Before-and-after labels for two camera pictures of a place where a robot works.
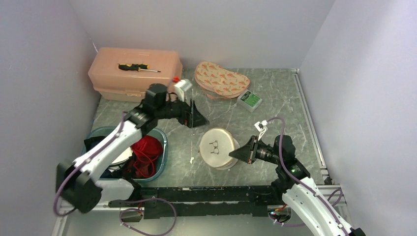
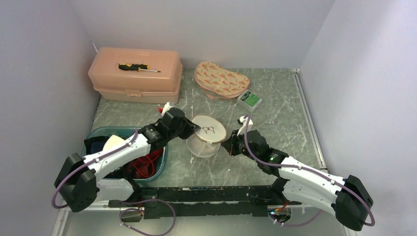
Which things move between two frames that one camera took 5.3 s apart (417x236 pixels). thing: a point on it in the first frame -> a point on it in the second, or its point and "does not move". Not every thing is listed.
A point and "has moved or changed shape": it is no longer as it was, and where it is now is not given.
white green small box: (249, 101) does not move
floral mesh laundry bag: (218, 83) does not move
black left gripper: (191, 115) -> (191, 128)
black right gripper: (247, 152) -> (230, 143)
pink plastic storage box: (126, 74) does not move
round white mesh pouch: (215, 146) has moved or changed shape
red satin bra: (146, 151) does not move
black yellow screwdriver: (136, 67) does not move
